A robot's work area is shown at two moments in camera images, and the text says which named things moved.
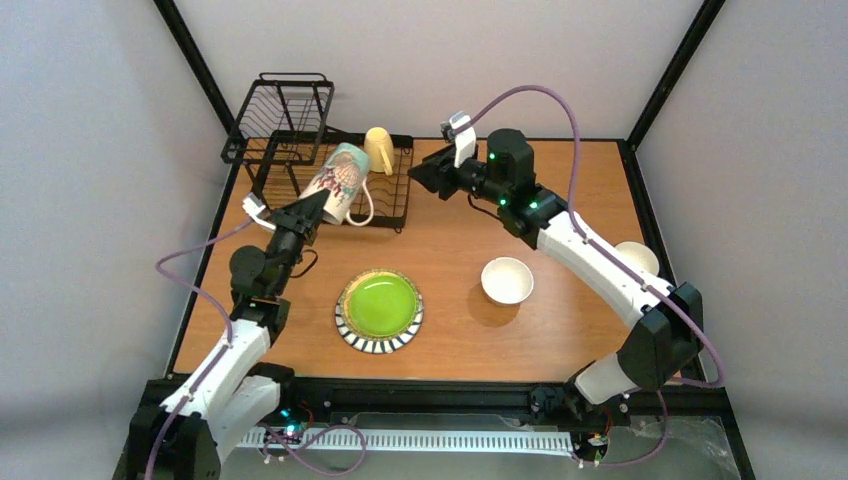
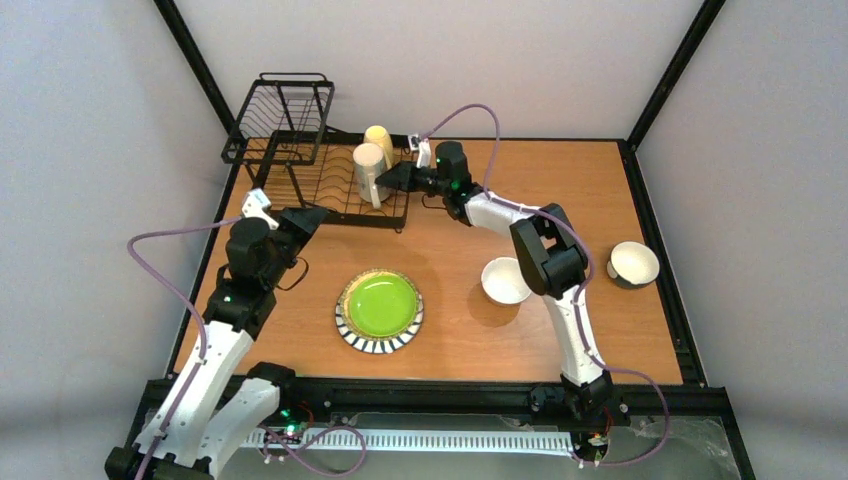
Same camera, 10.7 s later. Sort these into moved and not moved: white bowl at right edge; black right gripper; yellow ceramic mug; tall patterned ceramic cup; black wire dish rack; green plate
Moved: black right gripper; tall patterned ceramic cup
Not moved: green plate; yellow ceramic mug; black wire dish rack; white bowl at right edge
